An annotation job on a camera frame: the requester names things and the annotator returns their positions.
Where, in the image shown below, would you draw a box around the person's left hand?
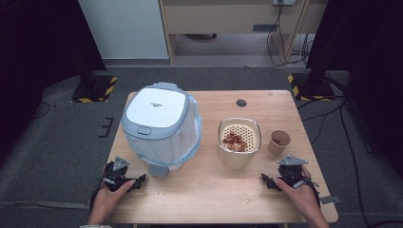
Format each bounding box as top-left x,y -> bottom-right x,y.
89,180 -> 137,221

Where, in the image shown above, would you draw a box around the white and blue pedal bin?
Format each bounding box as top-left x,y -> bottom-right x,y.
120,82 -> 202,178

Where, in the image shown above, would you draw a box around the light wooden desk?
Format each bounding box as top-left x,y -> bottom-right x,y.
158,0 -> 329,66

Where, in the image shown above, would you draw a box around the red-brown food scraps in strainer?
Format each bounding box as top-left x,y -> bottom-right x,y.
221,130 -> 249,153

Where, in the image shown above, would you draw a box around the clear plastic bin liner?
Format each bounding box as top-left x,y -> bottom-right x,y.
126,94 -> 202,169

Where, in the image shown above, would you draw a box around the thin black floor cable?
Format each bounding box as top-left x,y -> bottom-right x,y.
30,101 -> 52,121

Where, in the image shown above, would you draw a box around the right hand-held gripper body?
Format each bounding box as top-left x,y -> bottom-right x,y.
277,154 -> 318,190

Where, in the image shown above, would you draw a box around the black left wrist strap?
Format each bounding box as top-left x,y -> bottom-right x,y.
89,184 -> 106,212

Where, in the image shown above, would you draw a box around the person's right hand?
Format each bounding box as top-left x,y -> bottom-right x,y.
274,165 -> 324,219

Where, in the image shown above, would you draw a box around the black wrist strap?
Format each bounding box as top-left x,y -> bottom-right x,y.
89,184 -> 106,212
310,180 -> 321,208

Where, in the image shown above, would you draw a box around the white cable bundle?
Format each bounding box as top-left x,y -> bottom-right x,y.
290,33 -> 316,69

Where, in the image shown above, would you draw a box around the brown paper cup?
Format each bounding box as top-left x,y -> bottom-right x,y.
267,129 -> 292,156

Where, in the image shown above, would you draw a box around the black power cable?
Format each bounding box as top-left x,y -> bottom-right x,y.
265,0 -> 307,67

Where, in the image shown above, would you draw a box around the beige container with strainer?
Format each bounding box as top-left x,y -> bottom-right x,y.
217,117 -> 262,171

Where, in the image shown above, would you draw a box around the black stand with striped base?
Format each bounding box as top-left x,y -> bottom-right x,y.
70,63 -> 119,104
287,67 -> 337,102

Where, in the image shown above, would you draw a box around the white cabinet panel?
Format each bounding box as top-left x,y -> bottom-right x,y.
78,0 -> 169,60

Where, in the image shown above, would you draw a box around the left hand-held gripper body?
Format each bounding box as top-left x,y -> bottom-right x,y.
102,156 -> 138,192

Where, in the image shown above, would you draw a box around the black right wrist strap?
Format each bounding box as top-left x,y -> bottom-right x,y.
310,180 -> 321,208

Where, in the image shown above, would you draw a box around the black curtain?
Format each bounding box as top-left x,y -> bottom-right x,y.
305,0 -> 403,179
0,0 -> 107,162

